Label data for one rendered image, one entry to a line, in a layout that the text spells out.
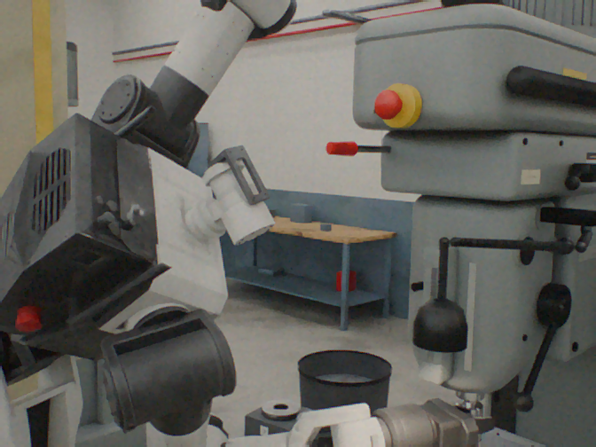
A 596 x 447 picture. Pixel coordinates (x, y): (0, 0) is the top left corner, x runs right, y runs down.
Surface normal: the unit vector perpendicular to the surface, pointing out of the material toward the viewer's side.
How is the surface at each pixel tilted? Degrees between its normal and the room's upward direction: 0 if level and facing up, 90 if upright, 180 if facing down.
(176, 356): 44
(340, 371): 86
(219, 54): 106
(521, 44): 90
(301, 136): 90
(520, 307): 90
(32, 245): 65
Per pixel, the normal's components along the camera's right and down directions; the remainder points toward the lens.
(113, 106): -0.53, -0.37
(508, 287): 0.30, 0.11
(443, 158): -0.70, 0.07
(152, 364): 0.20, -0.63
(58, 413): -0.40, 0.09
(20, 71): 0.71, 0.09
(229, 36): 0.58, 0.36
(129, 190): 0.79, -0.46
